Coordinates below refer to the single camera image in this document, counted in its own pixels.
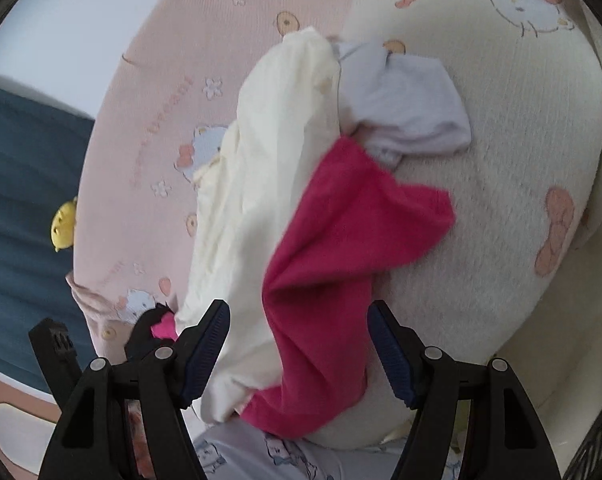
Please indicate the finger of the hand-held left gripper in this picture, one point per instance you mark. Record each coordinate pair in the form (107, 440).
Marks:
(140, 337)

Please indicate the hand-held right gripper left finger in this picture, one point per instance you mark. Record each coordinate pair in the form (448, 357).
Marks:
(208, 350)

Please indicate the pink cream printed blanket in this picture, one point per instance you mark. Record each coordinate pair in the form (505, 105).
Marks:
(131, 135)

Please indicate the cream shirt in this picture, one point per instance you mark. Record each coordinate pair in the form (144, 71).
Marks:
(251, 185)

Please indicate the yellow plush toy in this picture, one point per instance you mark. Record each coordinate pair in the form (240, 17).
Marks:
(65, 225)

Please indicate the dark teal cloth panel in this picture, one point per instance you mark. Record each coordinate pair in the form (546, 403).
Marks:
(21, 210)

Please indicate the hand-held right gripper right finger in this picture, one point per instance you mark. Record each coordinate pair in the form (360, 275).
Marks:
(388, 350)

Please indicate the magenta t-shirt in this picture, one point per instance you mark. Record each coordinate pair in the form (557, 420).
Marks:
(331, 260)

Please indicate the white garment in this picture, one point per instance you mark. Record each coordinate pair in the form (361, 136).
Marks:
(406, 105)

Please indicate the person's white printed pajamas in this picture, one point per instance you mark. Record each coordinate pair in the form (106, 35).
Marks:
(241, 460)

